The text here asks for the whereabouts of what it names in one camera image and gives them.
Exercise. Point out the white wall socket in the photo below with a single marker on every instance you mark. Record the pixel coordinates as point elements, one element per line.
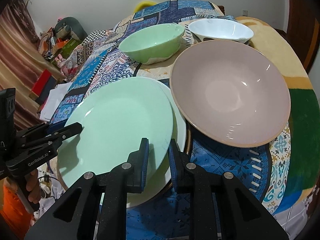
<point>245,12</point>

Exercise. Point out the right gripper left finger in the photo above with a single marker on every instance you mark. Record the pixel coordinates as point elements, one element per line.
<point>128,177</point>

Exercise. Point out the left hand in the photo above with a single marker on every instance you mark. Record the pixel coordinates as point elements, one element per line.
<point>32,186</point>

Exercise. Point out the brown wooden door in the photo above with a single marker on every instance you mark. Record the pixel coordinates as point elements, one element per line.
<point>303,31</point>

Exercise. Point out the grey round cushion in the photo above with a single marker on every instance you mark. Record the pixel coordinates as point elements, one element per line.
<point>70,27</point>

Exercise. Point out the blue patchwork bedspread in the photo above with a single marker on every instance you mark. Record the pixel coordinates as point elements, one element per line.
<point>106,56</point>

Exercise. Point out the mint green plate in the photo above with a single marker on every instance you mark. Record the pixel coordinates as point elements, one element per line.
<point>114,119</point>

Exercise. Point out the pink bunny toy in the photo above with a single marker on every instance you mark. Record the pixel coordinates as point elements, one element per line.
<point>60,61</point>

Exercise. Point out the red flat box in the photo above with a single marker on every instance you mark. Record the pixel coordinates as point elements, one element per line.
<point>40,84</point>

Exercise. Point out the pink deep plate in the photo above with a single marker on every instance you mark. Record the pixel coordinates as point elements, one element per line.
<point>231,93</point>

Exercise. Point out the mint green bowl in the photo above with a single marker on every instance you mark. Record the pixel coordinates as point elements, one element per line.
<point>153,44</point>

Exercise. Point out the white bowl with dots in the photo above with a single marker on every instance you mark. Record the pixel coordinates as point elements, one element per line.
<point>216,28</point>

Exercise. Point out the white plate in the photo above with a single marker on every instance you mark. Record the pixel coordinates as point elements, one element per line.
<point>160,180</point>

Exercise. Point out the green cardboard box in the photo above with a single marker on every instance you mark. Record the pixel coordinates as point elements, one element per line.
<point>68,48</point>

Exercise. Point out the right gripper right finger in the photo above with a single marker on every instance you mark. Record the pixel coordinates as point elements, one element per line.
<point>204,189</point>

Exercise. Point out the white paper sheets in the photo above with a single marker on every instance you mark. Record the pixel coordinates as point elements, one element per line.
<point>55,97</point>

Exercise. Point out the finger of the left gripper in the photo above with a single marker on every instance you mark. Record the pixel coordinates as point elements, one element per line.
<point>40,151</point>
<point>39,131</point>

